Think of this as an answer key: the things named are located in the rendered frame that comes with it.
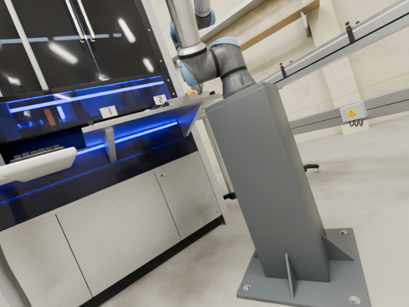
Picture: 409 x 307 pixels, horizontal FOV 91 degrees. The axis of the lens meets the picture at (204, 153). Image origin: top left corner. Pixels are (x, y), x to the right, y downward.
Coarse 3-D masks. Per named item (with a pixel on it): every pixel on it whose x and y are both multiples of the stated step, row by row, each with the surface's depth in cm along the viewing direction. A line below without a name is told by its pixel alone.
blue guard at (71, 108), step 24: (48, 96) 107; (72, 96) 112; (96, 96) 118; (120, 96) 124; (144, 96) 132; (168, 96) 140; (0, 120) 97; (24, 120) 101; (48, 120) 106; (72, 120) 111
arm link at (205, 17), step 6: (198, 0) 83; (204, 0) 83; (210, 0) 86; (198, 6) 86; (204, 6) 86; (210, 6) 89; (198, 12) 89; (204, 12) 89; (210, 12) 92; (198, 18) 92; (204, 18) 92; (210, 18) 94; (198, 24) 94; (204, 24) 95; (210, 24) 96
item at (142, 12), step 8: (136, 0) 136; (144, 16) 138; (144, 24) 137; (152, 32) 139; (152, 40) 139; (152, 48) 139; (160, 56) 140; (160, 64) 140; (168, 80) 141; (168, 88) 140; (176, 96) 142
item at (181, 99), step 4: (204, 92) 110; (208, 92) 111; (184, 96) 103; (188, 96) 104; (192, 96) 106; (196, 96) 107; (200, 96) 108; (204, 96) 109; (168, 100) 99; (172, 100) 100; (176, 100) 101; (180, 100) 102; (184, 100) 103; (188, 100) 104; (172, 104) 100
